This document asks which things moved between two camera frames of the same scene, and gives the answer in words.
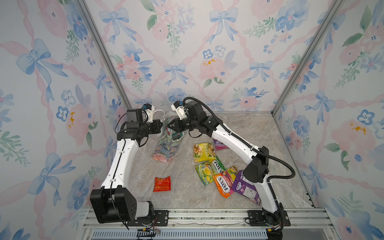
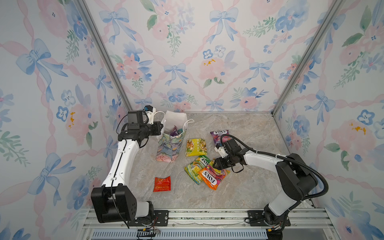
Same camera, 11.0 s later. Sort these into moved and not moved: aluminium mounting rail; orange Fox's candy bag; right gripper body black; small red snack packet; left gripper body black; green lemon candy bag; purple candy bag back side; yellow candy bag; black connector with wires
Moved: purple candy bag back side; orange Fox's candy bag; green lemon candy bag; yellow candy bag; right gripper body black
Not moved: black connector with wires; left gripper body black; small red snack packet; aluminium mounting rail
